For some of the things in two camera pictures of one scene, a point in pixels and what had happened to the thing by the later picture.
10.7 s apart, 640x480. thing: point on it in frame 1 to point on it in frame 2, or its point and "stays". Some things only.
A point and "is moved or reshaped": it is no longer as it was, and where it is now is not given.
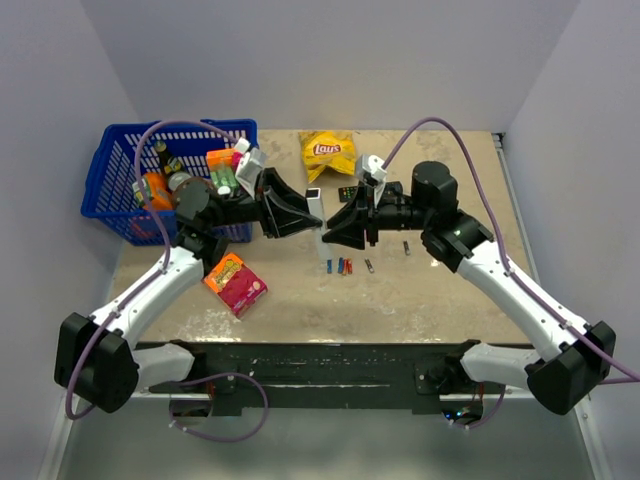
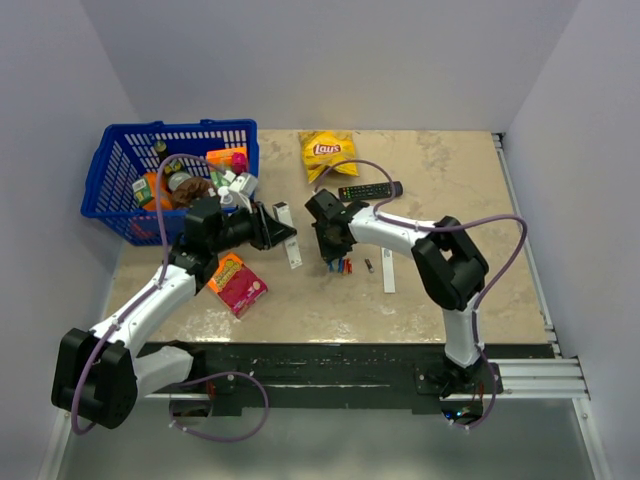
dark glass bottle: x=168 y=164 stays
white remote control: x=315 y=206 is moved or reshaped
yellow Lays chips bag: x=332 y=149 stays
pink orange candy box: x=237 y=285 stays
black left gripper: x=275 y=219 to x=266 y=230
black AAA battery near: x=369 y=265 stays
